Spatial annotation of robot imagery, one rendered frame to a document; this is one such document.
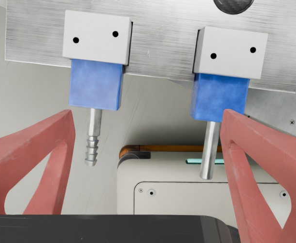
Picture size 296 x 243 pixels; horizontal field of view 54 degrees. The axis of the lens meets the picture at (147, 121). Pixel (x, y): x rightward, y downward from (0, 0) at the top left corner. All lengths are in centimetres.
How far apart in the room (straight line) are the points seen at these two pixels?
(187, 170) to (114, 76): 68
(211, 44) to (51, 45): 14
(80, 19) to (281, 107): 23
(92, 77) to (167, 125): 90
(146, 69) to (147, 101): 86
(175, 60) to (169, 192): 68
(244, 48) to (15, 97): 106
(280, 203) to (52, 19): 87
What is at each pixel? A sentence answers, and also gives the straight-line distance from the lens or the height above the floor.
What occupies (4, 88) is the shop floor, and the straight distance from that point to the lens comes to 124.
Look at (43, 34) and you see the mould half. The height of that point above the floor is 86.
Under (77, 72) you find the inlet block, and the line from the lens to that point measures 25.
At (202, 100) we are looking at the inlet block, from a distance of 25.
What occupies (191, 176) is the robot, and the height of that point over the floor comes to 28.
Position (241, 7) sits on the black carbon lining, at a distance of 28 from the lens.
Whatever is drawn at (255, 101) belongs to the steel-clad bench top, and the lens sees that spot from 34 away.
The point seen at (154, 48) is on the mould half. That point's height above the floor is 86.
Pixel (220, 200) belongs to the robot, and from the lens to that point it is 95.
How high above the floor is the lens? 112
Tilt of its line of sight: 81 degrees down
